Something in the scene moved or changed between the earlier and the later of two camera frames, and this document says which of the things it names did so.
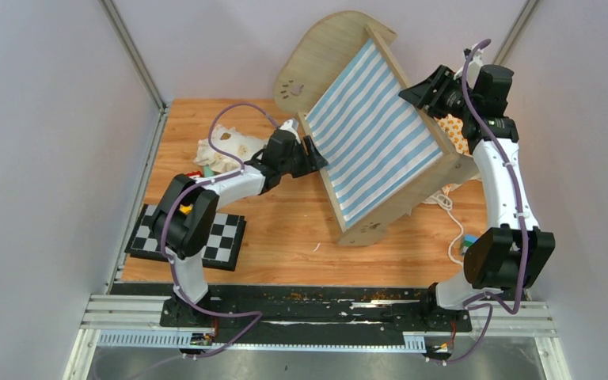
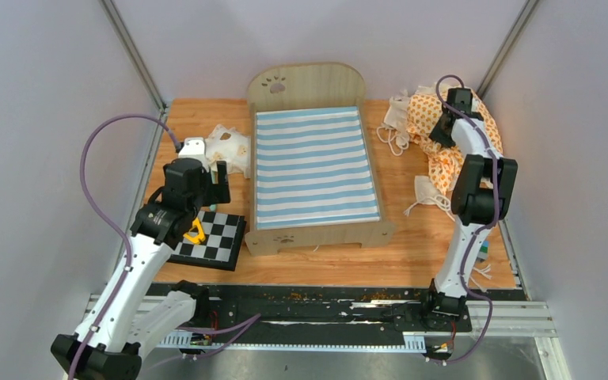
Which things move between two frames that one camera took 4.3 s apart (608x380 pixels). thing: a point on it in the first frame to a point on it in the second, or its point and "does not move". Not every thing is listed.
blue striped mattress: [374, 141] to [312, 168]
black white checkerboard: [222, 246] does not move
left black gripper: [313, 162] to [218, 192]
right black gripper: [437, 82] to [437, 136]
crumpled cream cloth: [231, 142] does not move
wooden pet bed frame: [309, 59] to [309, 86]
